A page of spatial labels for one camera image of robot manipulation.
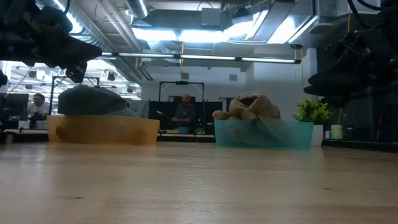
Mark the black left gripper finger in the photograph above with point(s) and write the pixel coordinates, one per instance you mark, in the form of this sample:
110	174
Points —
79	53
76	73

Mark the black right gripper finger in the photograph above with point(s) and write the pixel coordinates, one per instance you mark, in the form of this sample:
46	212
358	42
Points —
339	76
339	93

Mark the green potted plant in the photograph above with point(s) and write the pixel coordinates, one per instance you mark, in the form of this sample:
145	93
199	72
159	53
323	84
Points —
311	112

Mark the black ceiling spot lamp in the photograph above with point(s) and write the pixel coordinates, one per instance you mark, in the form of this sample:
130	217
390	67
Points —
32	74
111	76

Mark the pale green cup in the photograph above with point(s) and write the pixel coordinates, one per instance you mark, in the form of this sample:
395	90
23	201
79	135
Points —
336	132

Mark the small white container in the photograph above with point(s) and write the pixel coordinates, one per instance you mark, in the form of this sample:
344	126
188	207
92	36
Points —
327	134

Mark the person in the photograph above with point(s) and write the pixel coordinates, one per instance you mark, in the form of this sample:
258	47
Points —
185	112
38	109

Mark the orange translucent bin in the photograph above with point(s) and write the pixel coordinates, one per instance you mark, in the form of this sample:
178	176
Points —
102	130

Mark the bright ceiling light panel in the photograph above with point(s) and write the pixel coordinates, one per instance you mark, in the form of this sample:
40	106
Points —
289	29
186	35

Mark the black computer monitor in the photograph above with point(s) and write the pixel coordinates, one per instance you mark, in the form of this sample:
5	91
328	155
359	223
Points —
14	105

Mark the teal translucent bin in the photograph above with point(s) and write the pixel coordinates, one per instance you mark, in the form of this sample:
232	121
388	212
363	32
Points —
280	137

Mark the small grey hanging sign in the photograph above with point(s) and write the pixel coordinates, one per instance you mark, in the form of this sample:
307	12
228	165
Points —
185	76

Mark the blue box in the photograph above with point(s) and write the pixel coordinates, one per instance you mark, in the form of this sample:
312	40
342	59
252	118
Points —
183	130

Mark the long ceiling tube light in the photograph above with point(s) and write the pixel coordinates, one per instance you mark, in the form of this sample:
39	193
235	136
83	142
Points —
205	58

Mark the grey ceiling box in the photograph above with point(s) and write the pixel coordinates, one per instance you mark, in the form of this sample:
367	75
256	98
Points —
211	17

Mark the corrugated silver ventilation duct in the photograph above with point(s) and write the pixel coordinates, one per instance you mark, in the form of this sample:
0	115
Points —
93	37

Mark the black metal frame stand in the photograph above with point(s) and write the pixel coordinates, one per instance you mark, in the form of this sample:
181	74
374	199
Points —
52	96
182	82

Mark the white rectangular duct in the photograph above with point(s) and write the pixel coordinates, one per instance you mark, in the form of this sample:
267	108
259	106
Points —
335	7

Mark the smooth silver round duct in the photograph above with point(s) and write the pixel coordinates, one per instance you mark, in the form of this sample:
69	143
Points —
138	7

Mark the square wall vent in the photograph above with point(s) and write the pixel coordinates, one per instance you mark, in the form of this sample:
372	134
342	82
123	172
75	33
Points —
233	77

